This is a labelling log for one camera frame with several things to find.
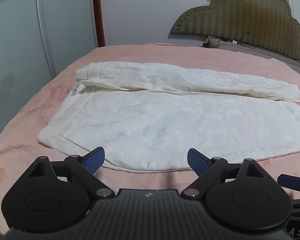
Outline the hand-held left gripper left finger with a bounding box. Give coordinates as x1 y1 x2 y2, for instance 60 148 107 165
22 147 116 201

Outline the black cable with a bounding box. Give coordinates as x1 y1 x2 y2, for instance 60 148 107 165
220 32 258 51

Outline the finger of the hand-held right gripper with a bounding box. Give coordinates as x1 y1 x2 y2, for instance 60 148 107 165
277 174 300 192

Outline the brown wooden door frame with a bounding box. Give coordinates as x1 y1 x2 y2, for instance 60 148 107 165
91 0 106 48

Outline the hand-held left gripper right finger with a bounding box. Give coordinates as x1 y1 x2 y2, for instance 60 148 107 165
181 148 272 201

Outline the grey-brown pillow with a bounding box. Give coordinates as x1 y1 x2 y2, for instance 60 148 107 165
202 36 300 68

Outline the olive padded headboard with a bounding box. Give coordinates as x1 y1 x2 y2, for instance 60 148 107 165
168 0 300 65

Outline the white blanket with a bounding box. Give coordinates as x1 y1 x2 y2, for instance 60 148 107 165
37 60 300 173

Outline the pink blanket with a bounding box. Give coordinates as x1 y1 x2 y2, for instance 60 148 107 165
0 42 300 233

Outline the pale sliding-door wardrobe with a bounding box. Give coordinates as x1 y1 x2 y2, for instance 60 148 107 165
0 0 98 147

